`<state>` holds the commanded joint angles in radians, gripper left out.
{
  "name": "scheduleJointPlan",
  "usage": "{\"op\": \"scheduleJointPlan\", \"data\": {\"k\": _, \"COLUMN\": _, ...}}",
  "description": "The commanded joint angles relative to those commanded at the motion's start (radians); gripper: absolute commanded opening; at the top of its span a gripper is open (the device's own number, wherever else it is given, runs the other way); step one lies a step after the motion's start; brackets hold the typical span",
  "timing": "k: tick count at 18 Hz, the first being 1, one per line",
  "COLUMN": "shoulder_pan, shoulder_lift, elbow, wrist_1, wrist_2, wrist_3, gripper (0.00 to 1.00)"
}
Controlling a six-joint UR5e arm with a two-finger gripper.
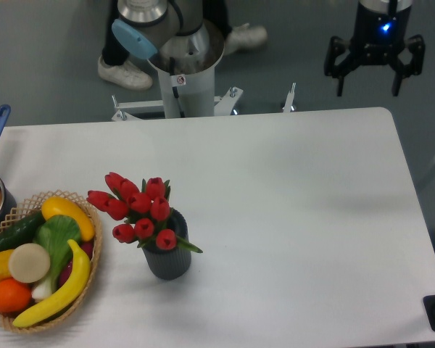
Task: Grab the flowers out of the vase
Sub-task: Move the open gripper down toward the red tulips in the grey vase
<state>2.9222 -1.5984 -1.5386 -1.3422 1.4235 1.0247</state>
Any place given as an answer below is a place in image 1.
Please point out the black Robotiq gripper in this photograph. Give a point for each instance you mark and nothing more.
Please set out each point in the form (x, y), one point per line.
(378, 39)

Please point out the red tulip bouquet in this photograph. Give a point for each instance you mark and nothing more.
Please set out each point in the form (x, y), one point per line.
(144, 213)

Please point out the dark grey ribbed vase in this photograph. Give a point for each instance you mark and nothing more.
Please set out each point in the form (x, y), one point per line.
(170, 264)

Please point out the right white sneaker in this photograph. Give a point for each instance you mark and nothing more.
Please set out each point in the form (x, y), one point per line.
(245, 38)

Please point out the white sneaker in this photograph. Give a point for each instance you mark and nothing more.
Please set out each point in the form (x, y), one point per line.
(245, 38)
(126, 75)

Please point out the left white sneaker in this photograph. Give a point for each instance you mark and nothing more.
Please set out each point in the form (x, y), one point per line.
(126, 75)

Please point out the purple red vegetable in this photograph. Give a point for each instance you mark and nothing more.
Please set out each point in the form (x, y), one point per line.
(88, 248)

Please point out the green bok choy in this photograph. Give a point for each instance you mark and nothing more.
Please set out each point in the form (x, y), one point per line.
(53, 236)

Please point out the yellow banana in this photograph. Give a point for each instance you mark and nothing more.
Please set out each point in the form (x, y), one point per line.
(63, 297)

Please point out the woven wicker basket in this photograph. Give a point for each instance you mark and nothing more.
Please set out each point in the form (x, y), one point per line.
(31, 205)

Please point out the green cucumber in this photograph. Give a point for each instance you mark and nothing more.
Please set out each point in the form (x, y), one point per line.
(21, 232)

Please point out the beige round disc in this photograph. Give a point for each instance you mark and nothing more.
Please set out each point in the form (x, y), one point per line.
(29, 263)

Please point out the orange fruit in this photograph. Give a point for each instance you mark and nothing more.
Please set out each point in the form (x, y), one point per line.
(14, 296)

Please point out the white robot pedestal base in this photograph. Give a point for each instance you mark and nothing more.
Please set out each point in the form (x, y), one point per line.
(183, 96)

